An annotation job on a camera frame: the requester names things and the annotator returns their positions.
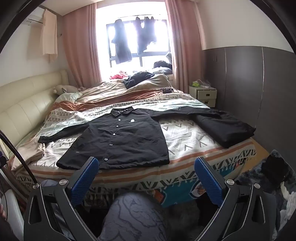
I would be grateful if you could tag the person's patterned grey leg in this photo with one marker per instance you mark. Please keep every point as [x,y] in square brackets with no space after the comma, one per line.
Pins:
[135,216]

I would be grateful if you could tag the left pink curtain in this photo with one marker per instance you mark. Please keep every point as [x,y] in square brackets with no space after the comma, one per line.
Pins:
[80,45]

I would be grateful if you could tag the beige air conditioner cover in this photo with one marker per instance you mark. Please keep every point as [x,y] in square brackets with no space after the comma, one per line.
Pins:
[48,39]

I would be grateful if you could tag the plush toy on bed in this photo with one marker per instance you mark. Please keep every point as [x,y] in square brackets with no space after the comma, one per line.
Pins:
[61,89]

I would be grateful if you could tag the dark pillow by window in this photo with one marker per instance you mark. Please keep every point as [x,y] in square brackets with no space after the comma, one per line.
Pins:
[163,67]

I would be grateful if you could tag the hanging dark jacket left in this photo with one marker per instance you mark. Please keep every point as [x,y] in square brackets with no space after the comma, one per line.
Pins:
[122,51]

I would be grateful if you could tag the hanging dark jacket right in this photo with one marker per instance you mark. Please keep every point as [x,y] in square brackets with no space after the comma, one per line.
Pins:
[146,34]

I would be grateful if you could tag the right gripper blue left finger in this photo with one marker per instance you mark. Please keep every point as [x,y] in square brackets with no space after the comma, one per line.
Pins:
[82,179]

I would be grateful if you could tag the small black device on bed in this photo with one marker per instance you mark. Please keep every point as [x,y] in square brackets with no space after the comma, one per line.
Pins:
[167,90]

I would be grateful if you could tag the dark fluffy rug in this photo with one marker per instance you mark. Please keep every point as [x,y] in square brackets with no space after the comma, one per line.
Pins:
[276,177]

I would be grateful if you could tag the right pink curtain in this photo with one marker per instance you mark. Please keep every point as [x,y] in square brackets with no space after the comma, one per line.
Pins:
[186,43]

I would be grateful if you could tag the beige brown duvet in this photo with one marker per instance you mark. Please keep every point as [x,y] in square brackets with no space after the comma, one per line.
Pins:
[113,92]

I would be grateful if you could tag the pink curtain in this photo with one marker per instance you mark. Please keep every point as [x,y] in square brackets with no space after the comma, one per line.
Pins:
[186,43]
[80,45]

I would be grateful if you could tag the cream bedside nightstand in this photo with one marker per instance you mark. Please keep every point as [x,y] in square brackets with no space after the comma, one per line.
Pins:
[205,95]

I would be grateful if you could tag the black button-up shirt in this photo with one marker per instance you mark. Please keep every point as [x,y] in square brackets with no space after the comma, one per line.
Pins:
[122,139]

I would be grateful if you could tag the folded beige cloth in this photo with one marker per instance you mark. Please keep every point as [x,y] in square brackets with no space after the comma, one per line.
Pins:
[30,151]

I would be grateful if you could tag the green item on nightstand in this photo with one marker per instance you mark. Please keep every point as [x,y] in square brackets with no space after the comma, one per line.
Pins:
[196,83]

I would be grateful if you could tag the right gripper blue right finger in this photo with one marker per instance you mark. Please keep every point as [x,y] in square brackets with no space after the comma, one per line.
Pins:
[212,181]

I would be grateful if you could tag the dark crumpled clothes pile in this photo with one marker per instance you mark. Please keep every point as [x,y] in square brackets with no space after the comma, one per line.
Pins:
[137,78]

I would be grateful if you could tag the hanging dark jacket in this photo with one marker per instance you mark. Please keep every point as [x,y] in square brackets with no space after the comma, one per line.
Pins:
[122,51]
[146,34]

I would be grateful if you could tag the red garment by window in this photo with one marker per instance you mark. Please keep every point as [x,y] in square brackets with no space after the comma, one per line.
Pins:
[119,75]

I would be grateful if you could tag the cream padded headboard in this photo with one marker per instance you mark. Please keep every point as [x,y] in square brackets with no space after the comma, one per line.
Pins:
[25,103]

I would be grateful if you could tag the folded black garment stack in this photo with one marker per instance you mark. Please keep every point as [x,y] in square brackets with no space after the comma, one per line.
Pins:
[223,127]

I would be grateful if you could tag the light green pillow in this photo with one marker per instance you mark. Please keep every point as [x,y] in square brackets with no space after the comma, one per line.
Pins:
[70,97]

